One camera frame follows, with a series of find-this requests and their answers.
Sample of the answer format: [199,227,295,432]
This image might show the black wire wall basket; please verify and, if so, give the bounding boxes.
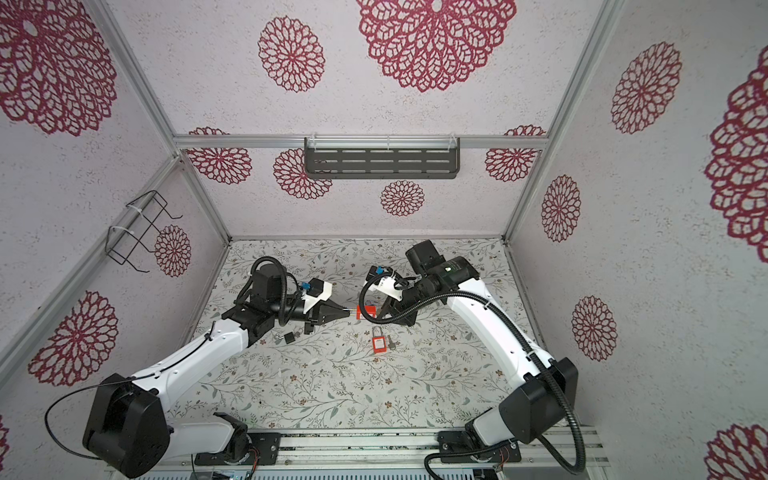
[104,189,182,274]

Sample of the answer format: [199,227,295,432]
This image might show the black corrugated right cable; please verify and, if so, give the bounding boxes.
[358,272,587,480]

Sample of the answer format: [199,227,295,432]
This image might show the small black key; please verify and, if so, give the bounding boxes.
[275,331,297,345]

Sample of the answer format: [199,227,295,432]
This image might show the thin black left cable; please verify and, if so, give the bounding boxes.
[43,329,214,462]

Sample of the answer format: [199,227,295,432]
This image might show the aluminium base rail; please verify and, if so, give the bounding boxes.
[146,428,572,479]

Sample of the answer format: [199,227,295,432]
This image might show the dark metal wall shelf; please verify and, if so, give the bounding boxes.
[303,136,461,180]

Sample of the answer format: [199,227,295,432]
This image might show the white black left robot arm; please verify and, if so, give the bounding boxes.
[82,257,350,478]

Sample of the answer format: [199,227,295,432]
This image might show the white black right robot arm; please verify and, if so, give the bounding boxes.
[358,240,579,446]

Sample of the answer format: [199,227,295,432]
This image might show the red padlock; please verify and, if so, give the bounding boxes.
[371,325,388,354]
[355,305,377,320]

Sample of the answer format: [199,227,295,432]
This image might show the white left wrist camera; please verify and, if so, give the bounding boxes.
[301,278,333,314]

